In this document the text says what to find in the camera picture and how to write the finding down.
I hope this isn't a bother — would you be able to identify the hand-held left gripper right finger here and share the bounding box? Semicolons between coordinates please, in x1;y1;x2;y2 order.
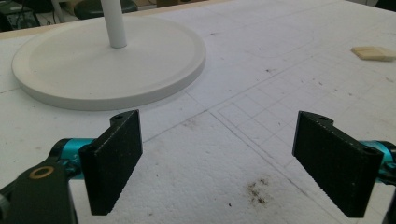
291;110;396;218

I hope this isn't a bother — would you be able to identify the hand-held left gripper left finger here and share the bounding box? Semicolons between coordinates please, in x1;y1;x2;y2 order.
49;108;144;217

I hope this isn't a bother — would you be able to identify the white round stand base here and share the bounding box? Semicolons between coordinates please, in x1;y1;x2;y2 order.
11;14;207;112

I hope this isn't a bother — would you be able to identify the small wooden block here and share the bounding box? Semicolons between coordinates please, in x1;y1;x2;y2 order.
350;46;396;63

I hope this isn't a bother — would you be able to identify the white stand pole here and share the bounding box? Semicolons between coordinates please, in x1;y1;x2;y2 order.
100;0;128;49

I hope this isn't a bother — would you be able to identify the dark round stool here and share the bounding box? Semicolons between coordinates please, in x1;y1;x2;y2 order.
73;0;139;21

